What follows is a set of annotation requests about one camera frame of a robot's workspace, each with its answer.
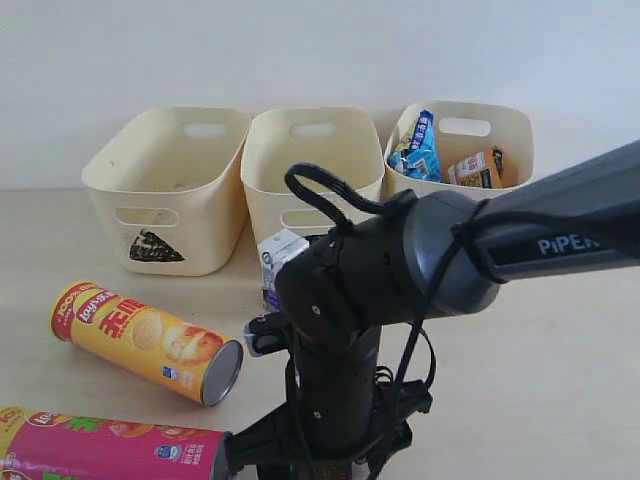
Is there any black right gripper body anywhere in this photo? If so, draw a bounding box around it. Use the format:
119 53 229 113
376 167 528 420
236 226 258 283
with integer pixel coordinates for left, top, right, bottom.
279 349 433 465

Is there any white milk carton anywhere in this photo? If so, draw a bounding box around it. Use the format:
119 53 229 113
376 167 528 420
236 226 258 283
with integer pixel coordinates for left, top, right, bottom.
258 229 309 312

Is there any blue instant noodle bag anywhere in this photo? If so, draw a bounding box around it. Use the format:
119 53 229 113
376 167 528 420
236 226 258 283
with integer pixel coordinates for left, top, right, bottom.
387 110 442 182

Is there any orange instant noodle bag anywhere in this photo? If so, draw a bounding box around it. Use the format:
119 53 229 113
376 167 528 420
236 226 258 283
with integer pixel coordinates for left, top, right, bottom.
446 146 504 189

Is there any purple drink carton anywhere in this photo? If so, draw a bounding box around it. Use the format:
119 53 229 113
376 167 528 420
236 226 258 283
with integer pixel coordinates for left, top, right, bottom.
313 462 353 480

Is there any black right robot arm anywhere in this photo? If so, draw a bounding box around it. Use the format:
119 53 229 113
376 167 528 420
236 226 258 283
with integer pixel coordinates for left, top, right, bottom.
224 143 639 479

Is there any yellow Lays chips can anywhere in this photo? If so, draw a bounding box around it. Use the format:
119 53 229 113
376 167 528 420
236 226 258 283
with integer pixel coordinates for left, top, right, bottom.
51 281 243 407

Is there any pink Lays chips can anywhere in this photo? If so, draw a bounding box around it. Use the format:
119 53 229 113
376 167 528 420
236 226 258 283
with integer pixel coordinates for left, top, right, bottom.
1 406 232 479

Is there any cream bin square mark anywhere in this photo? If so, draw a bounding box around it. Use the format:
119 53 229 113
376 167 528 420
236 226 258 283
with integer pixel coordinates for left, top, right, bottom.
240 104 387 246

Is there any cream bin triangle mark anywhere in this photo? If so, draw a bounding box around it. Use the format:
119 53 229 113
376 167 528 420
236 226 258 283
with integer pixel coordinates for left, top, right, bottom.
81 106 251 276

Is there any cream bin circle mark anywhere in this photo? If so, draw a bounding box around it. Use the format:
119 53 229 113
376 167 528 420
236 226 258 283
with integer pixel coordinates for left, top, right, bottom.
384 100 535 200

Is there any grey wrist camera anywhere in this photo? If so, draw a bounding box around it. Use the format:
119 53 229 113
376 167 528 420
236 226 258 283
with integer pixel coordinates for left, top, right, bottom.
244 312 290 357

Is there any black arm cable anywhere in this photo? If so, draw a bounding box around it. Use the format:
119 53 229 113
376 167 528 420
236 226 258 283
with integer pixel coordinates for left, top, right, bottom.
283 162 441 474

